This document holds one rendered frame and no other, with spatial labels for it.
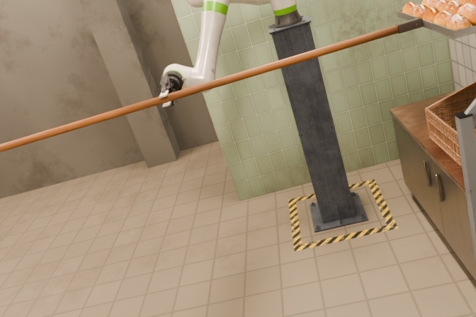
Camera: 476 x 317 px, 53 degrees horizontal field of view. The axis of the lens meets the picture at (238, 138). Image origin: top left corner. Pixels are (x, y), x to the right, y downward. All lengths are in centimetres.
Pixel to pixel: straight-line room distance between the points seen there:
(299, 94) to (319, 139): 29
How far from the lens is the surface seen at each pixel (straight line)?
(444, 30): 174
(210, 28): 220
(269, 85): 315
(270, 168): 336
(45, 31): 479
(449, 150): 220
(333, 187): 283
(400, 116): 269
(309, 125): 265
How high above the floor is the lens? 162
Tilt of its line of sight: 21 degrees down
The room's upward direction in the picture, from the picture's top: 18 degrees counter-clockwise
